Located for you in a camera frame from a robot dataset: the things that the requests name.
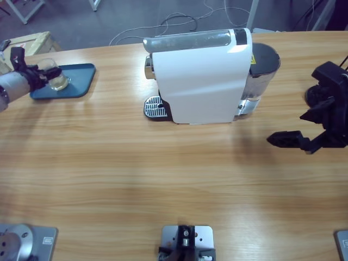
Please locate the white metal table frame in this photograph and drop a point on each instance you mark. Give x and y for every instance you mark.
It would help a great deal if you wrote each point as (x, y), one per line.
(24, 11)

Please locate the silver coffee machine lever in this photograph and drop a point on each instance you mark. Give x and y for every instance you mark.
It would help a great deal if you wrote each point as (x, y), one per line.
(185, 40)

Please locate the white capsule coffee machine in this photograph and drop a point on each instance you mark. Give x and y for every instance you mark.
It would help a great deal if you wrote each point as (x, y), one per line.
(201, 81)

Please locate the white metal frame leg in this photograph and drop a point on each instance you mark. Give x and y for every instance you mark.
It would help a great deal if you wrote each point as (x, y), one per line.
(94, 4)
(322, 15)
(252, 13)

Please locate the blue plastic tray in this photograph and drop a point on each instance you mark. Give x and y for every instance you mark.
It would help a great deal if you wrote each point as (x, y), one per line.
(81, 79)

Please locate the clear water tank black lid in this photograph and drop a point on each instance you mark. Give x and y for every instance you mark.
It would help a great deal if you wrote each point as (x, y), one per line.
(263, 57)

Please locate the clear drinking glass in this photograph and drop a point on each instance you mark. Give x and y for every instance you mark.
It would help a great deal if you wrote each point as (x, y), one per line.
(61, 83)

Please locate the black drip tray silver grid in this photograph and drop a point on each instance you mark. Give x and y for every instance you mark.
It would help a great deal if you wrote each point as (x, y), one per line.
(155, 108)

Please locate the light wooden crate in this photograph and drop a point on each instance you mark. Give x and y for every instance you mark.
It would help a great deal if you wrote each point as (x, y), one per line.
(35, 43)

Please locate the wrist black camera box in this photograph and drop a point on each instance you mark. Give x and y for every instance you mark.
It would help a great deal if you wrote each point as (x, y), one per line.
(327, 73)
(17, 58)

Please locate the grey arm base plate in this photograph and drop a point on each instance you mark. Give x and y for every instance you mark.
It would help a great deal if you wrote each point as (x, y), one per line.
(46, 244)
(342, 244)

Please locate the grey mount plate dark post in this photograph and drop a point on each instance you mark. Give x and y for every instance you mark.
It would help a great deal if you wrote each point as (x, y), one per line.
(204, 236)

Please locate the small black tool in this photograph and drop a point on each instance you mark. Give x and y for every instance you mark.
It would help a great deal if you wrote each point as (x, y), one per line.
(5, 44)

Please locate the black capsule holder with rods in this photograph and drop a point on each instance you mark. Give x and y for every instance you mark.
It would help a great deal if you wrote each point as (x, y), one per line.
(314, 95)

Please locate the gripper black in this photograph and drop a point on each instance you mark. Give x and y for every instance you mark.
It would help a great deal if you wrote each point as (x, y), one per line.
(335, 127)
(34, 79)

